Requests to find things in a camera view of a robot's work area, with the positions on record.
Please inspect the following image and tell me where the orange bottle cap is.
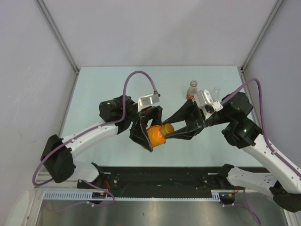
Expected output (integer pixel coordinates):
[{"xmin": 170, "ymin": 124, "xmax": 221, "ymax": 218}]
[{"xmin": 159, "ymin": 123, "xmax": 174, "ymax": 137}]

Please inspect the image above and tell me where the left aluminium frame post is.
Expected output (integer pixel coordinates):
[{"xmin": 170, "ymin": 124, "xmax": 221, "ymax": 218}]
[{"xmin": 34, "ymin": 0, "xmax": 79, "ymax": 75}]

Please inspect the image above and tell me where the clear water bottle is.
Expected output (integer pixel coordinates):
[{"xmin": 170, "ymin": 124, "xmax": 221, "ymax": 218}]
[{"xmin": 210, "ymin": 87, "xmax": 220, "ymax": 102}]

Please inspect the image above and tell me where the white slotted cable duct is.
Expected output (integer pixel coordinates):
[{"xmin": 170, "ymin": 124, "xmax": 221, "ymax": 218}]
[{"xmin": 43, "ymin": 190, "xmax": 236, "ymax": 203}]

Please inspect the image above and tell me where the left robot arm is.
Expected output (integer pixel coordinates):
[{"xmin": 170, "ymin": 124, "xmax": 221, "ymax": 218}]
[{"xmin": 41, "ymin": 94, "xmax": 162, "ymax": 188}]

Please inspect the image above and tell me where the aluminium frame post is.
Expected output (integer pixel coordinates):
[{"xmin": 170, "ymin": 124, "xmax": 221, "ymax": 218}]
[
  {"xmin": 240, "ymin": 0, "xmax": 286, "ymax": 72},
  {"xmin": 34, "ymin": 0, "xmax": 79, "ymax": 75}
]

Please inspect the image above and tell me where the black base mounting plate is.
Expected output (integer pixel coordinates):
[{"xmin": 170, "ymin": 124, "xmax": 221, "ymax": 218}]
[{"xmin": 92, "ymin": 167, "xmax": 235, "ymax": 197}]

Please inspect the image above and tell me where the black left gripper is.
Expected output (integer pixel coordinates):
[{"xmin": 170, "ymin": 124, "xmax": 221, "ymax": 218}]
[{"xmin": 117, "ymin": 94, "xmax": 165, "ymax": 151}]

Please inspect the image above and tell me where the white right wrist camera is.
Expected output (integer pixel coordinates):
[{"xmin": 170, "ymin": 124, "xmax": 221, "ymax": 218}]
[{"xmin": 194, "ymin": 90, "xmax": 223, "ymax": 120}]

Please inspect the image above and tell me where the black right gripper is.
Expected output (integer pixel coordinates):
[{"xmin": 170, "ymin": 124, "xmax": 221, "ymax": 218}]
[{"xmin": 159, "ymin": 99, "xmax": 230, "ymax": 141}]

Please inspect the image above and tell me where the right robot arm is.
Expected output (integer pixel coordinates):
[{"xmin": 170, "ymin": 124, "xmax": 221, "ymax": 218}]
[{"xmin": 163, "ymin": 90, "xmax": 301, "ymax": 213}]

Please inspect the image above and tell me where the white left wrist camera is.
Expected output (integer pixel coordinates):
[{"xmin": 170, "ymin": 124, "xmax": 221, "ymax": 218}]
[{"xmin": 138, "ymin": 93, "xmax": 160, "ymax": 112}]

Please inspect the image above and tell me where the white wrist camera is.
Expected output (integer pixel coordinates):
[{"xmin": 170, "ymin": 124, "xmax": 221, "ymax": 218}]
[
  {"xmin": 194, "ymin": 90, "xmax": 223, "ymax": 120},
  {"xmin": 138, "ymin": 93, "xmax": 160, "ymax": 112}
]

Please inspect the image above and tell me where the red label clear bottle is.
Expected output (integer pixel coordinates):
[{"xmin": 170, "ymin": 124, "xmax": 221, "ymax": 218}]
[{"xmin": 186, "ymin": 80, "xmax": 198, "ymax": 99}]

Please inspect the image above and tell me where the right aluminium frame post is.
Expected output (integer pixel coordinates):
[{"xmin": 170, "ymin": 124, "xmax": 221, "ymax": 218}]
[{"xmin": 240, "ymin": 0, "xmax": 286, "ymax": 72}]

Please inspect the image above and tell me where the orange juice bottle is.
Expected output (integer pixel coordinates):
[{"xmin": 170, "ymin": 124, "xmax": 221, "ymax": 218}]
[{"xmin": 146, "ymin": 125, "xmax": 166, "ymax": 148}]

